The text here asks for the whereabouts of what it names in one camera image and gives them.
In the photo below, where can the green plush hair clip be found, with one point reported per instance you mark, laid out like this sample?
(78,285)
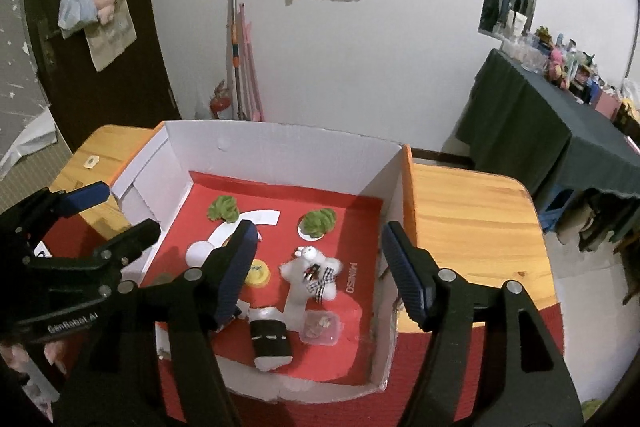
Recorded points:
(317,222)
(223,208)

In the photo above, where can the small pale sticker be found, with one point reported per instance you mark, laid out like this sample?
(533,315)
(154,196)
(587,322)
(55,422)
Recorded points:
(91,162)

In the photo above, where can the black and white bottle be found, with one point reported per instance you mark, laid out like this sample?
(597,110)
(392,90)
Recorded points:
(270,339)

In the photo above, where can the person's left hand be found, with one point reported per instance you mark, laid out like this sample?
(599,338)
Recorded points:
(54,357)

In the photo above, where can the yellow round cap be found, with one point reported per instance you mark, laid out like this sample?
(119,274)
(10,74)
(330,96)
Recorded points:
(258,273)

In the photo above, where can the clutter of bottles and toys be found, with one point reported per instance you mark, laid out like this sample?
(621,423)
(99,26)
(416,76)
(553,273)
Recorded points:
(575,62)

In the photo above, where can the white alpaca plush checkered bow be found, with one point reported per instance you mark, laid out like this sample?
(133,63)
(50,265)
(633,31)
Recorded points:
(300,274)

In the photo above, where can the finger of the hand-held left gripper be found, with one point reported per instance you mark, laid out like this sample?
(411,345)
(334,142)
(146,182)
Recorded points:
(87,199)
(135,239)

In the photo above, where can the translucent plastic bag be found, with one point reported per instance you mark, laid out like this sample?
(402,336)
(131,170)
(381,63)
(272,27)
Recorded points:
(75,9)

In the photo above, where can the white round tin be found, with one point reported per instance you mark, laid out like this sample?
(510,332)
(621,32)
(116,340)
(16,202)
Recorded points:
(199,252)

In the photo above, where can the red knitted mat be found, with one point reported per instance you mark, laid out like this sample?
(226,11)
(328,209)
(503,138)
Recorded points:
(480,372)

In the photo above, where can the mop pole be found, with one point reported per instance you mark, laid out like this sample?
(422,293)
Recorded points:
(234,32)

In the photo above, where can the small red object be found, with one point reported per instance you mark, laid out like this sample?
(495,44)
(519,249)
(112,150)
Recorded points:
(220,102)

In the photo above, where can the orange cardboard box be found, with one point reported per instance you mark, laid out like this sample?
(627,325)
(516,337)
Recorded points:
(300,147)

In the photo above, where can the pink folded rack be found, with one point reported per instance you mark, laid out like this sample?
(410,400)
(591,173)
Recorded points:
(251,67)

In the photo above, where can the blue plastic crate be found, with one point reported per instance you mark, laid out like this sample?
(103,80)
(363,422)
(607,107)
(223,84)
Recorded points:
(556,207)

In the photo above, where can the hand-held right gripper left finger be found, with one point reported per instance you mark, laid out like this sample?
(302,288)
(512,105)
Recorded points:
(235,277)

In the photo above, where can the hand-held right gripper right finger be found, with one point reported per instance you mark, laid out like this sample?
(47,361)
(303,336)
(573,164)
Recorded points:
(405,277)

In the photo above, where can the dark wooden door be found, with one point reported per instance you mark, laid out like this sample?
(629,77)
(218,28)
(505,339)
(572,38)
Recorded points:
(140,57)

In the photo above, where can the clear plastic box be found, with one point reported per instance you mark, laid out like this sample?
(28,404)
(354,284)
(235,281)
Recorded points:
(321,328)

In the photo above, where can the red paper sheet white print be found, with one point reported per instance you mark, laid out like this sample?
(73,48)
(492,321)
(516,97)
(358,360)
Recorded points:
(290,197)

